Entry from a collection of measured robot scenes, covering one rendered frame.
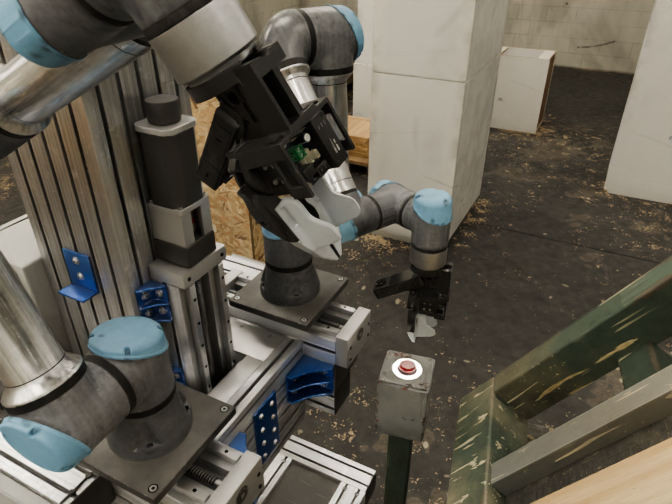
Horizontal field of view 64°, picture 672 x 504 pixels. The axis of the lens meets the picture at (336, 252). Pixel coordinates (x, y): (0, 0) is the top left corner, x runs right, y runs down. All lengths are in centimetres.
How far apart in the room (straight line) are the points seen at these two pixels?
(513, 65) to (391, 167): 266
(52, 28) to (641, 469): 92
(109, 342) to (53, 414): 14
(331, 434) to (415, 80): 196
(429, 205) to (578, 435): 48
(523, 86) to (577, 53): 324
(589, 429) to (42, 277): 111
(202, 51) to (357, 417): 214
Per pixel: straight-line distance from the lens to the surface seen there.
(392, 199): 110
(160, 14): 43
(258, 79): 42
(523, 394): 133
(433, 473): 231
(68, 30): 50
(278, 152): 43
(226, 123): 48
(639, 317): 121
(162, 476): 103
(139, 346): 91
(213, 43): 43
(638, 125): 464
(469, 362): 277
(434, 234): 106
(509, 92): 589
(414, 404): 131
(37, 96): 76
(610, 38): 897
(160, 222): 109
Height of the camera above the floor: 183
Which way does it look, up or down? 31 degrees down
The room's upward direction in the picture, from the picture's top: straight up
